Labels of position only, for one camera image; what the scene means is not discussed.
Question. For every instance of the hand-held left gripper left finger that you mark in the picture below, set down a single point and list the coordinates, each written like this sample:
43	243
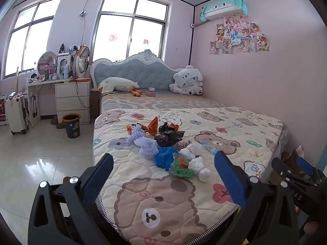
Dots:
97	181

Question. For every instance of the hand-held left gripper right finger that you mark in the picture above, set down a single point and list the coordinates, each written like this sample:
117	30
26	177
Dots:
230	181

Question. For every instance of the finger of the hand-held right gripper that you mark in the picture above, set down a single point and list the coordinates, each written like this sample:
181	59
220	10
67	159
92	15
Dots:
280	167
305	164

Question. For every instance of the blue white candy wrapper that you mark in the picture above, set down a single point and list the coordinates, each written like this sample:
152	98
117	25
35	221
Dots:
209	148

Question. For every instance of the green snack packet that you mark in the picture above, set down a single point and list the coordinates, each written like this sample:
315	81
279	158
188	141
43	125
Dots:
181	169

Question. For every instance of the pinkish wrapper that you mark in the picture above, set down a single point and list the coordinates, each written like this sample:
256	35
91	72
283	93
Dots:
182	144

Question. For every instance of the blue plastic bag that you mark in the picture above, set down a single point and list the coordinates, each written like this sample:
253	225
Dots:
164	158

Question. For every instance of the large black plastic bag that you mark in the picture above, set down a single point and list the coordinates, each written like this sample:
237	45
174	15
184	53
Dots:
166	139

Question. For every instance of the orange snack packet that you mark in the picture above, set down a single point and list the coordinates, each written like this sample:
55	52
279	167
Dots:
153	127

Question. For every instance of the orange peel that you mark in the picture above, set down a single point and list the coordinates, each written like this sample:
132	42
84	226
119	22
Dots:
174	126

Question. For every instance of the small black plastic bag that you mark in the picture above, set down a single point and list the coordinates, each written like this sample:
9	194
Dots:
163	127

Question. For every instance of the person's right hand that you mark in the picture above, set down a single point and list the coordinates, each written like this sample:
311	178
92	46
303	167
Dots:
310	228

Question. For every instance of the tall cardboard box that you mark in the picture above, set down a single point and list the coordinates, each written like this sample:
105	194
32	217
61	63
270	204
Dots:
291	158

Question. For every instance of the white pink plastic bag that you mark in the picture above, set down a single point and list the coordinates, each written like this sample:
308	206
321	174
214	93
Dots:
300	150

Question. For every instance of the grey bed skirt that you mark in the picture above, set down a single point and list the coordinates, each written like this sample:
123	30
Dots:
284	143

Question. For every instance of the blue bin with brown rim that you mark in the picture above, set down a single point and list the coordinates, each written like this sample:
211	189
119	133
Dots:
72	129

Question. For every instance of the bed with cartoon quilt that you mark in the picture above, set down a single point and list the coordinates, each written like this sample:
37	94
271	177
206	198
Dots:
158	201

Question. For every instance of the white drawer cabinet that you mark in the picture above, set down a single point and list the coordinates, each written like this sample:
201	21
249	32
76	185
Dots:
72	102

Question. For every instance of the white printed flat box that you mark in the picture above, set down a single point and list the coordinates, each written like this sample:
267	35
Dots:
33	107

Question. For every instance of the white goose plush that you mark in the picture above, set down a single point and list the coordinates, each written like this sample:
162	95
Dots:
115	84

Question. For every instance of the patterned grey blanket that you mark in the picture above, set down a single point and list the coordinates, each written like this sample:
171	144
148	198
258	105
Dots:
158	103

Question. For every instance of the orange flat tray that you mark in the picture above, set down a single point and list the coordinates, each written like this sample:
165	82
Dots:
83	80

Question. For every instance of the small brown plush toy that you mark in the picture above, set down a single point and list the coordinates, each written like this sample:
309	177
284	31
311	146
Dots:
150	94

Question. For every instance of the white suitcase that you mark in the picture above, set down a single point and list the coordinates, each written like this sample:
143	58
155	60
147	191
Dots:
16	114

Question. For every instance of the light blue tumbler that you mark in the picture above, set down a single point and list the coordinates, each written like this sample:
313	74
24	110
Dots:
66	73

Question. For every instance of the white teddy bear plush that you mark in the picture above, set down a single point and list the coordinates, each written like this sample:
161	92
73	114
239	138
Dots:
185	77

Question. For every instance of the white vanity desk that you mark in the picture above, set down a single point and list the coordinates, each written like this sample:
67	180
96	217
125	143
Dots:
40	82

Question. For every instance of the cluster of cosmetic bottles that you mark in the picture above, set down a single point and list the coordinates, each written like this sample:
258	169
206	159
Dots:
49	76

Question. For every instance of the printed cardboard box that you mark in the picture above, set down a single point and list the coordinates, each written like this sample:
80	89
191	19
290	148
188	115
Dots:
2	109

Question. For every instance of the orange rimmed desk fan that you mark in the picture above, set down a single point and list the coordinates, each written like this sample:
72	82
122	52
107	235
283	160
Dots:
83	61

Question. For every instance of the blue tufted bed headboard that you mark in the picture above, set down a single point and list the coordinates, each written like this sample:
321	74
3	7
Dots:
153	74

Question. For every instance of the small white round mirror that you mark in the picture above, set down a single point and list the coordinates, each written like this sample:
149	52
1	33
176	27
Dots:
33	76

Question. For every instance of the white cosmetics storage box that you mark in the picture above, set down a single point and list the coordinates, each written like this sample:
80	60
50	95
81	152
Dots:
63	61

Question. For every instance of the wooden stick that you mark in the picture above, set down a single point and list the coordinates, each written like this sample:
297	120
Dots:
16	79

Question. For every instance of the round vanity mirror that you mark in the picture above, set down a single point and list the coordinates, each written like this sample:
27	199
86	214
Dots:
47	60

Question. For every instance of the red window sticker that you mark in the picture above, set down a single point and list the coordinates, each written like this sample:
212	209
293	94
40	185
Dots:
112	37
146	42

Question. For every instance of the white framed window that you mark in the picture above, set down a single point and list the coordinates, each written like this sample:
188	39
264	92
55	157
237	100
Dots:
150	30
33	38

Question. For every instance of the air conditioner with teal cover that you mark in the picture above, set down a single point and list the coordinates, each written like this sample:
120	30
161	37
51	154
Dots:
224	9

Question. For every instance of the white wall power strip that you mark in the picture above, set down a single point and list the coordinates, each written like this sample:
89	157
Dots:
72	49

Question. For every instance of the cluster of anime wall posters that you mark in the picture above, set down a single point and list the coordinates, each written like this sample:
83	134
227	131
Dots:
235	35

